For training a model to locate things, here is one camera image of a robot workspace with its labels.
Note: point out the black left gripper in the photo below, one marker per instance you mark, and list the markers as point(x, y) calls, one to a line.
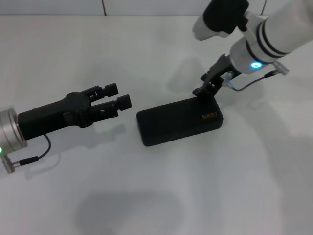
point(49, 117)

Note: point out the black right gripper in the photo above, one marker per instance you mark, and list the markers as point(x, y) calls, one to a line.
point(220, 71)

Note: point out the black glasses case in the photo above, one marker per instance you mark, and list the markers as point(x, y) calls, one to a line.
point(178, 122)

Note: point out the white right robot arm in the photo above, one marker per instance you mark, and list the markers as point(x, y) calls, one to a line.
point(276, 31)

